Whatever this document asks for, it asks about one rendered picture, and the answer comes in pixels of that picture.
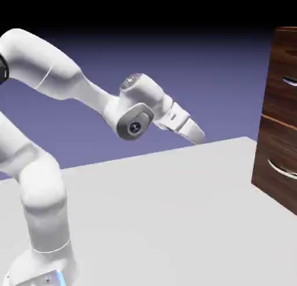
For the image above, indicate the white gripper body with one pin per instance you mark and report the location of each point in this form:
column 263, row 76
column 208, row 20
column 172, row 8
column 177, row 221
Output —
column 192, row 130

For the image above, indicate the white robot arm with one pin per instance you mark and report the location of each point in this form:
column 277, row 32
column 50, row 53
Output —
column 58, row 74

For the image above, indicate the dark wood drawer front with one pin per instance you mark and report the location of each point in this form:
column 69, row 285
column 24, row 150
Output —
column 273, row 151
column 278, row 88

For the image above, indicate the dark wood cabinet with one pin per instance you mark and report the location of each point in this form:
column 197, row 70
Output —
column 278, row 128

